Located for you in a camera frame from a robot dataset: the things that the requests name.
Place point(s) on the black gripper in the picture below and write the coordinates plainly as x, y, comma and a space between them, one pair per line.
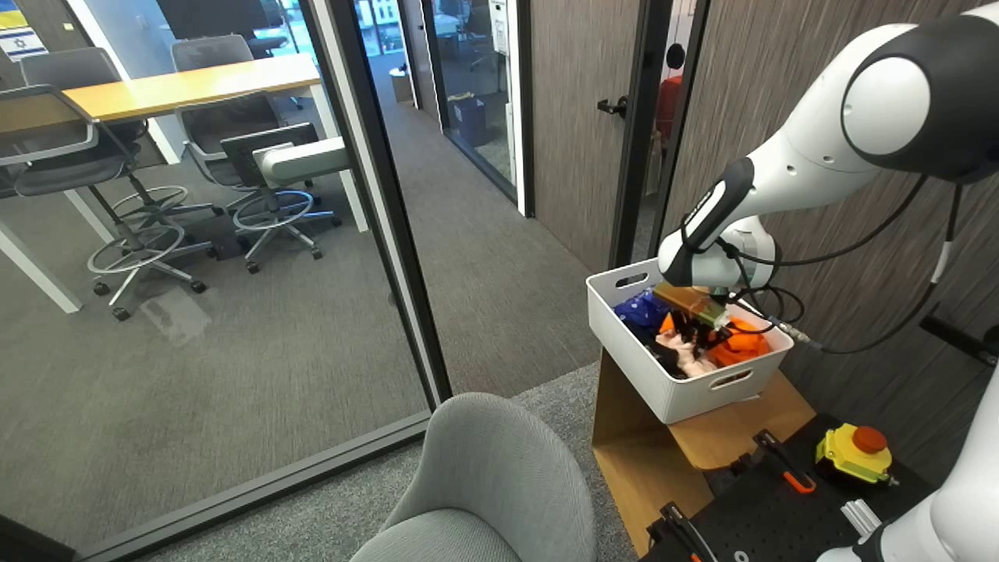
712, 326

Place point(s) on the orange cloth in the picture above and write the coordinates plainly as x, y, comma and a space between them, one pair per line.
744, 340

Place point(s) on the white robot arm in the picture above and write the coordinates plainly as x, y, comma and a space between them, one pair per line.
813, 157

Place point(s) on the white plastic basket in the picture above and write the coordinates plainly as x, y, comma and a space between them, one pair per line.
667, 384

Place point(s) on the grey plastic chair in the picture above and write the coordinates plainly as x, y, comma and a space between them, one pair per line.
487, 480

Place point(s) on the grey swivel office chair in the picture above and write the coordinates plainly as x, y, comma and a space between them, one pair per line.
290, 159
62, 168

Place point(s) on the dark brown cloth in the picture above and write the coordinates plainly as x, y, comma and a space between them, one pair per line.
695, 366

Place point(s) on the blue cloth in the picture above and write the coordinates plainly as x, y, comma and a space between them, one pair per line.
636, 312

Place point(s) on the wooden stand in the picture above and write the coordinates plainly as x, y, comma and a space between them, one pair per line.
633, 480

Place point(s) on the yellow emergency stop button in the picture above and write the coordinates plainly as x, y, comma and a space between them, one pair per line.
847, 457

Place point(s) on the black perforated robot table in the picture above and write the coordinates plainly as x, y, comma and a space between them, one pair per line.
769, 521

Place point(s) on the person in red top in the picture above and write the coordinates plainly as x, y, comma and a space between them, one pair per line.
672, 99

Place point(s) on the silver aluminium profile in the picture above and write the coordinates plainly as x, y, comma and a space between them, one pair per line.
861, 517

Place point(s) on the wooden top office table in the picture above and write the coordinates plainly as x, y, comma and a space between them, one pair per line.
187, 88

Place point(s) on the yellowish wrist camera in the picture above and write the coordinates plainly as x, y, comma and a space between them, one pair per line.
686, 300

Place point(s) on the black door frame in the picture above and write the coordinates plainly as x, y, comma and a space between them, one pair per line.
636, 157

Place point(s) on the glass door white frame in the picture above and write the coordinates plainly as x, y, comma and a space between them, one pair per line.
517, 104

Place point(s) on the black glass wall post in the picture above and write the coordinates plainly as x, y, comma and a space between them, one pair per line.
384, 208

